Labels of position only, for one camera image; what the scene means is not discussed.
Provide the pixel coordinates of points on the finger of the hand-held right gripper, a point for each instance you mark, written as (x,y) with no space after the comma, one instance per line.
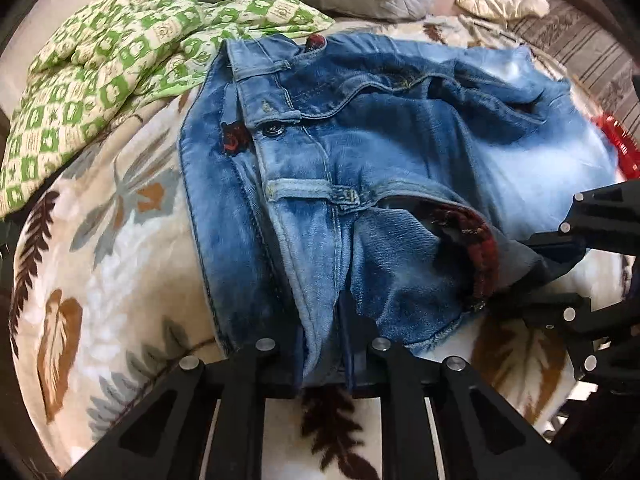
(575,317)
(600,215)

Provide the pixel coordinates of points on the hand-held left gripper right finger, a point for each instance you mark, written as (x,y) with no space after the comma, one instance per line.
(372,360)

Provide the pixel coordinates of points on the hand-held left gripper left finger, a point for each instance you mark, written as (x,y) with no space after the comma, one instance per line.
(250,375)

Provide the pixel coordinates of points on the blue denim pants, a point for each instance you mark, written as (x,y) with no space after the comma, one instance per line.
(380,170)

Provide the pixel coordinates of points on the leaf print blanket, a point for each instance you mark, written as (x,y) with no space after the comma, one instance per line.
(125,280)

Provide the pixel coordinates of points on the brown striped sofa cover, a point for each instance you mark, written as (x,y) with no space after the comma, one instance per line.
(585,55)

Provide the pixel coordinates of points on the brown sofa backrest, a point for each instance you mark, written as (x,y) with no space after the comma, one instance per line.
(590,5)

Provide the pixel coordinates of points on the green patterned quilt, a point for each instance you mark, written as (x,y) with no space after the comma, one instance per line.
(115,70)

